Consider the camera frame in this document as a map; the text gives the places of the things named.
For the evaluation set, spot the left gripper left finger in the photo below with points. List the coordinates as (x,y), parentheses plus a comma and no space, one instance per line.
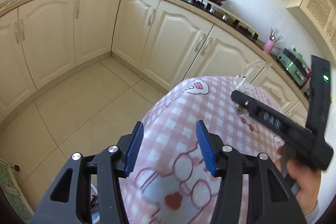
(129,146)

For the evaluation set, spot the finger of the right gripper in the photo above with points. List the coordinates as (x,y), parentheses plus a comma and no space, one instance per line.
(246,105)

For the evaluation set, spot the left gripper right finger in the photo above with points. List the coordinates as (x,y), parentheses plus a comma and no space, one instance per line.
(211,149)

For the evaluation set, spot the clear plastic wrapper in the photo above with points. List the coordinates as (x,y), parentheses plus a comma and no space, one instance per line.
(248,73)

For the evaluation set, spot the light blue trash bin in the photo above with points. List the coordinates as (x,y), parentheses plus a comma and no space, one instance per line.
(95,215)

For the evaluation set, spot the person right hand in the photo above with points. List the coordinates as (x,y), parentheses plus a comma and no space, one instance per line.
(309,181)

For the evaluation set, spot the pink checkered tablecloth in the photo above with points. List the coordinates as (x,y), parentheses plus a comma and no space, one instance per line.
(170,182)

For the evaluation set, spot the green toaster appliance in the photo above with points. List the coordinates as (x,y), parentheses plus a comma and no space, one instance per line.
(295,66)

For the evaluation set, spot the pink utensil cup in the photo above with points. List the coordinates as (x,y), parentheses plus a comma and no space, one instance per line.
(273,38)

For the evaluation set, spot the white rolling cabinet cart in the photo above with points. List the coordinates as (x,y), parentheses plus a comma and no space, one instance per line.
(13,194)

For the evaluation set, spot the gas stove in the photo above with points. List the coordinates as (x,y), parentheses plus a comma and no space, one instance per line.
(227,17)

